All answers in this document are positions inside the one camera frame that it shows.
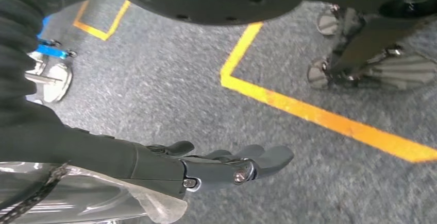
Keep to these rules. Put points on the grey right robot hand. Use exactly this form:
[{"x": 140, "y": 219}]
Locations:
[{"x": 119, "y": 161}]

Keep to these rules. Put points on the yellow floor tape square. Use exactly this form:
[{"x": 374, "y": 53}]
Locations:
[{"x": 95, "y": 33}]

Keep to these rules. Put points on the chrome round stanchion base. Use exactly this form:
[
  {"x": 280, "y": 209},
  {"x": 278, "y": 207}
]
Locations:
[
  {"x": 58, "y": 82},
  {"x": 37, "y": 64}
]

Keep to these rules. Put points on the glossy grey robot shell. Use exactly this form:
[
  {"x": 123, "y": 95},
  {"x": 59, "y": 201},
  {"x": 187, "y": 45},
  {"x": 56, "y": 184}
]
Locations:
[{"x": 85, "y": 202}]

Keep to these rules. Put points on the blue metal shelf rack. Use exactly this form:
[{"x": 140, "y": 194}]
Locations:
[{"x": 51, "y": 51}]

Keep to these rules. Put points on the black robot leg with foot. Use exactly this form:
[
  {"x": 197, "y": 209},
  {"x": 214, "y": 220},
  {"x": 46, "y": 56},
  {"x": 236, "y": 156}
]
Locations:
[{"x": 368, "y": 45}]

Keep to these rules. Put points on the chrome stanchion post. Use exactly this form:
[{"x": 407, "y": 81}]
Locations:
[{"x": 41, "y": 78}]

